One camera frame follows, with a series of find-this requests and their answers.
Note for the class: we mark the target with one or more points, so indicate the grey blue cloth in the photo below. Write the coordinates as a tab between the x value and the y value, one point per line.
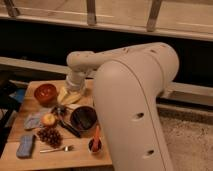
33	120

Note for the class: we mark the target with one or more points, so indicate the red apple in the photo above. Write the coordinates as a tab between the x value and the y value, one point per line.
48	120

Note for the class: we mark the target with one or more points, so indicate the dark purple bowl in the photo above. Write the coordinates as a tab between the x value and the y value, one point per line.
83	118

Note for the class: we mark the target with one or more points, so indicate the red bowl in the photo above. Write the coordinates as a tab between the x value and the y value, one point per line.
45	93

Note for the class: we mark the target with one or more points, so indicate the yellow banana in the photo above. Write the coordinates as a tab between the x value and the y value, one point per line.
73	98

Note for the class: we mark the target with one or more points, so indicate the black dish brush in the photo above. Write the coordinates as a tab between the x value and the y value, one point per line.
61	112

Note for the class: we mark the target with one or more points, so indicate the blue sponge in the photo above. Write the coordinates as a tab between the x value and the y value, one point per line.
26	146

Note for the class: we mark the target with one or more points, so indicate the bunch of dark grapes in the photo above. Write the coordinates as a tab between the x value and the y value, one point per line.
50	136

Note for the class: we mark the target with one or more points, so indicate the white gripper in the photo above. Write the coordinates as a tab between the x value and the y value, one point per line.
75	81

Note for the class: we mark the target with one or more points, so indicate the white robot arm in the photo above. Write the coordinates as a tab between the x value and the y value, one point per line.
125	87

